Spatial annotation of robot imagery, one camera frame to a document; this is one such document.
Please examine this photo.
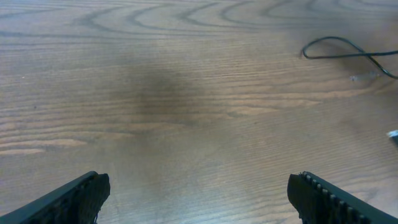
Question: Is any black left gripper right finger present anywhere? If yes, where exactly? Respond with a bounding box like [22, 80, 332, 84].
[287, 171, 397, 224]

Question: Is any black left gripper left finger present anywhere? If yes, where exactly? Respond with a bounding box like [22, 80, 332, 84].
[1, 171, 111, 224]

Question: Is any black cable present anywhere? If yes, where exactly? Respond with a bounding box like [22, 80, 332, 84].
[300, 36, 398, 147]

